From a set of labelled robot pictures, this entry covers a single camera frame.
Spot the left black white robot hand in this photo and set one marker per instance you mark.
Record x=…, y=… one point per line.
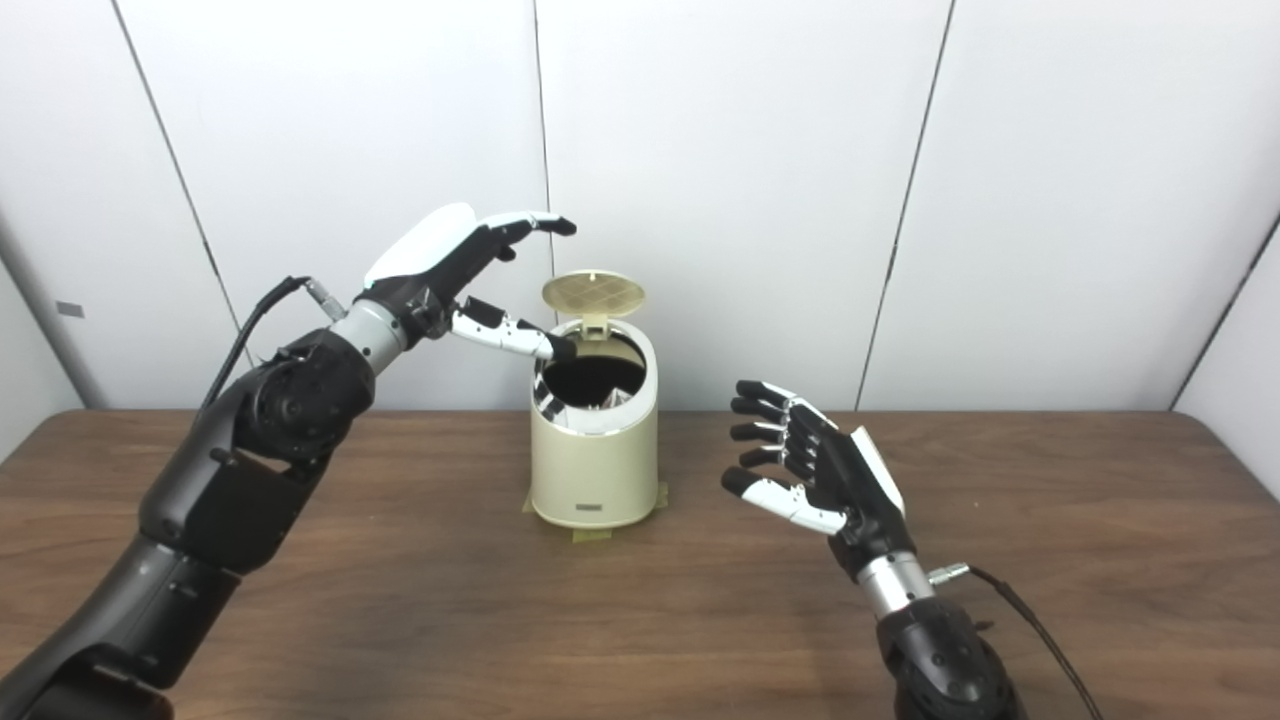
x=430, y=260

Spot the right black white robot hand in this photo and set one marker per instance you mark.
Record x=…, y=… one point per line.
x=850, y=480

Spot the round cream bin lid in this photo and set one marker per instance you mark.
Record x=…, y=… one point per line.
x=593, y=290

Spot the white green milk carton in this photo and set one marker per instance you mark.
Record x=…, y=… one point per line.
x=613, y=402

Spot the cream-colored bin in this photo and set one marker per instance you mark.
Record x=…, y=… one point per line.
x=590, y=470

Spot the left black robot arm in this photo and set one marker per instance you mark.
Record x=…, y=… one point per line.
x=220, y=500

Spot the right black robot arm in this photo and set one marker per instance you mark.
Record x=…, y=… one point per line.
x=940, y=660

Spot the small grey wall label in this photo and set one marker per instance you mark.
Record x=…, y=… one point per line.
x=70, y=310

